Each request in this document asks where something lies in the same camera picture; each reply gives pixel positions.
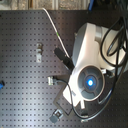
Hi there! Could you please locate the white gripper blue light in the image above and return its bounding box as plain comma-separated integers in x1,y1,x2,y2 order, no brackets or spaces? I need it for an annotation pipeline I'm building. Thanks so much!
54,48,105,106

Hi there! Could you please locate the white cable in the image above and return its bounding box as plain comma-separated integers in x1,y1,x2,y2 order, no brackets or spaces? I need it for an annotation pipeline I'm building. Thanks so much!
42,7,71,60

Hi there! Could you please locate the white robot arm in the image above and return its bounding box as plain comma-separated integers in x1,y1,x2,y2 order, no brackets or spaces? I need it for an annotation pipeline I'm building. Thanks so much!
54,23,117,106

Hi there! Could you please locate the silver connector block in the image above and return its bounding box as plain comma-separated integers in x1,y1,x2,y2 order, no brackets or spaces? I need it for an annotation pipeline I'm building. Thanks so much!
47,76,57,86

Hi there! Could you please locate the metal cable clip bracket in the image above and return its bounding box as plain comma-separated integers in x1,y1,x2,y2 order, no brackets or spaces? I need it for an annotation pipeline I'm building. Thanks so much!
36,49,42,63

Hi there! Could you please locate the metal cable clip upper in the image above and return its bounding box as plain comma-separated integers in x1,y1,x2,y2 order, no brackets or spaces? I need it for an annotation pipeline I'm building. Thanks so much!
37,42,43,49

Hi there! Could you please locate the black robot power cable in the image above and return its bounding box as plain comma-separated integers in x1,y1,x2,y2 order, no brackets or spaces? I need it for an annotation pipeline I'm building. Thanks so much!
53,13,128,124

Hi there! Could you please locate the small grey camera module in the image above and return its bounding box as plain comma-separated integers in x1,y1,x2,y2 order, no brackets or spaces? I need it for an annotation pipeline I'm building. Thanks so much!
50,109,63,123

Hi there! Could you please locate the blue cable at top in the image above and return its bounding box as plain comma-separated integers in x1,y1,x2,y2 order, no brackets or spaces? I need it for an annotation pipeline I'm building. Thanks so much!
87,0,96,11

